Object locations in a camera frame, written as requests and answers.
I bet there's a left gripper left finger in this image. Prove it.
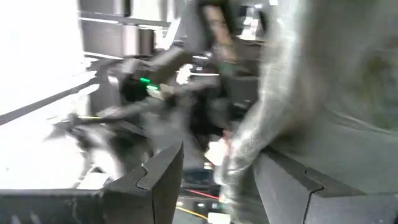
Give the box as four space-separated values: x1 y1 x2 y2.
101 141 185 224

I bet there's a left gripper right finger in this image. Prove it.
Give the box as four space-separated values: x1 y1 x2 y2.
253 149 398 224

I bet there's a dark grey-green baseball cap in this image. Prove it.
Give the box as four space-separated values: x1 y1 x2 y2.
214 0 398 224

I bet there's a yellow power cable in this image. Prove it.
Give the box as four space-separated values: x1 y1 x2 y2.
175 205 210 221

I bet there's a thin red cable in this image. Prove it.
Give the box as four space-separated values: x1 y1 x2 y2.
185 188 220 200

